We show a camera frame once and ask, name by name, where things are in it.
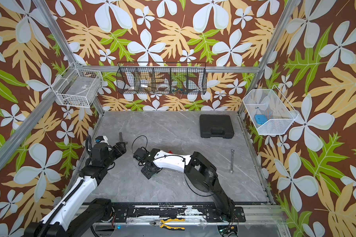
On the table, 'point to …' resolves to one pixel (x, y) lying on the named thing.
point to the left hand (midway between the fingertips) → (121, 144)
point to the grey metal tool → (120, 137)
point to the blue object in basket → (260, 119)
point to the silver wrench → (232, 151)
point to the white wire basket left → (75, 87)
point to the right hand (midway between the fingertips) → (149, 170)
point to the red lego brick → (170, 152)
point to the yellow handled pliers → (160, 223)
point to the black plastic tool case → (215, 126)
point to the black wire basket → (177, 78)
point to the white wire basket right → (270, 113)
